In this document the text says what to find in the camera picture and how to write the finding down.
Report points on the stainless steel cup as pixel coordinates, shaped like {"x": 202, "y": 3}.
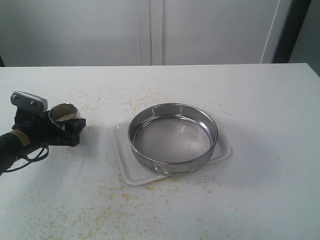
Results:
{"x": 60, "y": 110}

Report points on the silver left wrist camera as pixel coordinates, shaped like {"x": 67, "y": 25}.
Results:
{"x": 29, "y": 102}

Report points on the yellow grain pile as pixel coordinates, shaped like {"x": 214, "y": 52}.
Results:
{"x": 66, "y": 117}

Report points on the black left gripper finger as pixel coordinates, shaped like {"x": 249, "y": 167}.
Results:
{"x": 59, "y": 137}
{"x": 75, "y": 126}

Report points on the white cabinet doors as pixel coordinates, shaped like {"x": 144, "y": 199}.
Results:
{"x": 140, "y": 32}

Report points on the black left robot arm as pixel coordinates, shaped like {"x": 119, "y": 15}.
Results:
{"x": 16, "y": 151}

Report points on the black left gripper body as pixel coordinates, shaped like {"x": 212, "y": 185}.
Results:
{"x": 34, "y": 126}

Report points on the round steel mesh sieve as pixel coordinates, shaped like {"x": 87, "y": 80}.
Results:
{"x": 172, "y": 138}

